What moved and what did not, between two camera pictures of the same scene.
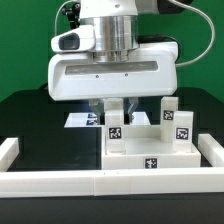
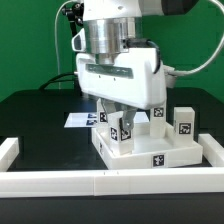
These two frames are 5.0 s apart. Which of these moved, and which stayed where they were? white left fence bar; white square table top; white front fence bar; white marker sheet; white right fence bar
Moved: white square table top
Stayed: white left fence bar; white front fence bar; white right fence bar; white marker sheet
